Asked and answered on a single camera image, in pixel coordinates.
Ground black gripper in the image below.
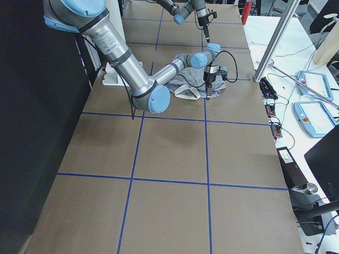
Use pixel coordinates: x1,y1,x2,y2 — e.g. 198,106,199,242
198,16,210,43
203,71,217,100

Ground blue white striped polo shirt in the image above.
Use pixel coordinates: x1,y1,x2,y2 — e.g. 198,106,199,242
165,67,226,100

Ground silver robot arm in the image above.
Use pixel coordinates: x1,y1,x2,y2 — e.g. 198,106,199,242
43,1,220,114
146,0,217,43

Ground red cylinder bottle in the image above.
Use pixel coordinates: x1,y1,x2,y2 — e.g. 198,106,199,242
241,0,253,25

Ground long metal grabber rod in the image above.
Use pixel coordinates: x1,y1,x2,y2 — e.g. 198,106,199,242
267,60,338,110

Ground orange black connector module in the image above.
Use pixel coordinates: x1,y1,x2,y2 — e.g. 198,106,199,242
264,104,282,140

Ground upper blue teach pendant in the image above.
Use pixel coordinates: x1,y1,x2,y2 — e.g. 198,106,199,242
297,71,333,101

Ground blue teach pendant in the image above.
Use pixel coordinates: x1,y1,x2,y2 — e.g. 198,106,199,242
293,101,337,138
297,71,333,101

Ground lower blue teach pendant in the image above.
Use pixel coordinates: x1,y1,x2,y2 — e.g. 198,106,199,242
293,101,337,138

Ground black power strip box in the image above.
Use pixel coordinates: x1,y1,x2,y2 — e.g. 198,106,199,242
276,147,308,189

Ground wooden beam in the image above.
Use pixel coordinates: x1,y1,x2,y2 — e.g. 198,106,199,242
313,13,338,65

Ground black monitor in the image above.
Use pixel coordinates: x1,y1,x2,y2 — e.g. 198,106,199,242
304,126,339,201

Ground aluminium frame post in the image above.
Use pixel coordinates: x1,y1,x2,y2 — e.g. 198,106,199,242
253,0,300,83

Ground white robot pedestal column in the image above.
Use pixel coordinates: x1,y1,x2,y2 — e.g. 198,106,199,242
101,0,142,87

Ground black camera stand mount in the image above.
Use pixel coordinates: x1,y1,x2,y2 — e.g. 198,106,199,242
289,185,338,236

